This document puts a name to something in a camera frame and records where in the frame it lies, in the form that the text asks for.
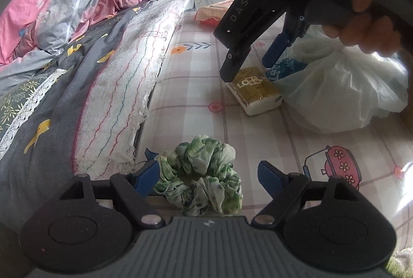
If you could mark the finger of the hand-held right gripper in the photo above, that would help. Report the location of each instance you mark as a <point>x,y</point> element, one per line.
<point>279,49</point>
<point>234,65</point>

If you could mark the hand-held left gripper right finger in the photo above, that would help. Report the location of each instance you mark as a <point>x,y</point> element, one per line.
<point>269,176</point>

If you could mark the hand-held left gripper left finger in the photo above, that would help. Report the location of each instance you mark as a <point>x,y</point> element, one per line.
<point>146,176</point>

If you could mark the gold white tissue pack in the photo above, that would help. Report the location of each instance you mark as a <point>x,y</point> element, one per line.
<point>258,94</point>

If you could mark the green white scrunchie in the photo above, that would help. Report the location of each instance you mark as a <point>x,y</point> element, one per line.
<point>206,155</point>

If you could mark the pink wet wipes packet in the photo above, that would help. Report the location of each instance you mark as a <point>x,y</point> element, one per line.
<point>209,11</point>

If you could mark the white plastic bag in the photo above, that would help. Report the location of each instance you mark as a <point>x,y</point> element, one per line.
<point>338,94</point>

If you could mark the white knitted blanket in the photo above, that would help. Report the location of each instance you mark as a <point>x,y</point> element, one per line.
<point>119,87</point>

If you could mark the bed with grey sheet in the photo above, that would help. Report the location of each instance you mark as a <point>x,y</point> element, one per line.
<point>64,87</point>

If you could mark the grey lace-trimmed cloth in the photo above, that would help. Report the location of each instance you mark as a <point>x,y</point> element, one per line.
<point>19,97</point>

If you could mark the white fluffy towel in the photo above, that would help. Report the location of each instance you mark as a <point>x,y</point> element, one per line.
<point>401,262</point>

